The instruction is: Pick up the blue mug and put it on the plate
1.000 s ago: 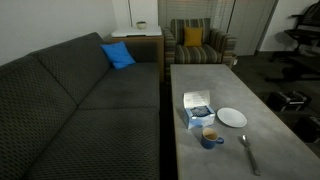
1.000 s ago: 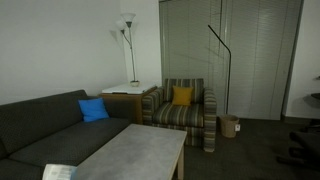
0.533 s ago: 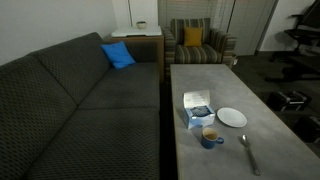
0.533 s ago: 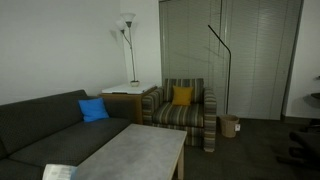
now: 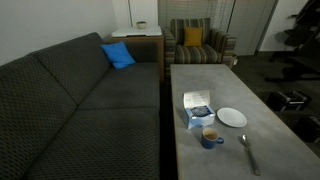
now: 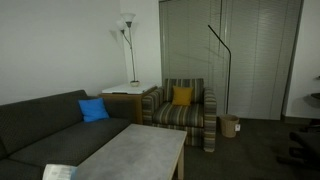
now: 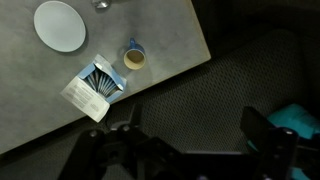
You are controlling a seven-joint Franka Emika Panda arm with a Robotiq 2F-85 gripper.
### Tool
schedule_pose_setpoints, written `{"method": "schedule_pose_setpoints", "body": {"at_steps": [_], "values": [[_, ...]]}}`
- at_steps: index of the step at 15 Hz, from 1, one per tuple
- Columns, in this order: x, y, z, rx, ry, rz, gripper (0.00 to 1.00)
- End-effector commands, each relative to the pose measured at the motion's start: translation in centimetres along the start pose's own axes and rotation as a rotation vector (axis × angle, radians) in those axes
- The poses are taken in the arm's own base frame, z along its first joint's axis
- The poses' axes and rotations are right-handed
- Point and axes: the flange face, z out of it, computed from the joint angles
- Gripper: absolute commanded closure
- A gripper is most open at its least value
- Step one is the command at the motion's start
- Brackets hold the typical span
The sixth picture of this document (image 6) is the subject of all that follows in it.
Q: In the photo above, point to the white tag on basket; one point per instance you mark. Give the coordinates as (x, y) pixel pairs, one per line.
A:
(237, 127)

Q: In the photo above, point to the woven wicker waste basket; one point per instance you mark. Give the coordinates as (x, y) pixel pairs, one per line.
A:
(228, 126)

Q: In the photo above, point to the wooden side table white top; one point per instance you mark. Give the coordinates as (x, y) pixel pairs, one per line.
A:
(128, 100)

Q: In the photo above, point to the blue throw cushion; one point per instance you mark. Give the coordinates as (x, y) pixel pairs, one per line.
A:
(93, 110)

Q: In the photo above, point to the white two-shade floor lamp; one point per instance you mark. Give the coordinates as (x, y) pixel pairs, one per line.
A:
(128, 16)

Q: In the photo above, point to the black office chair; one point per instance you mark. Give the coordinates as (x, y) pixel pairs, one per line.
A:
(305, 143)

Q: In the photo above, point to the yellow throw cushion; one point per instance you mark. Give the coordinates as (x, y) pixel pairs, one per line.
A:
(182, 96)

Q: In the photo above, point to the black arc floor lamp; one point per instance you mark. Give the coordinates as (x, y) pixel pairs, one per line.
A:
(229, 83)

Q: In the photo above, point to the grey window blinds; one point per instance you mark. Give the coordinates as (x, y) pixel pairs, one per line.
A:
(260, 60)

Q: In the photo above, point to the striped upholstered armchair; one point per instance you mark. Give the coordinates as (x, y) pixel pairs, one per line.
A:
(180, 115)

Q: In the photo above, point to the dark grey fabric sofa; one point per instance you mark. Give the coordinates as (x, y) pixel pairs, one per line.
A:
(50, 133)

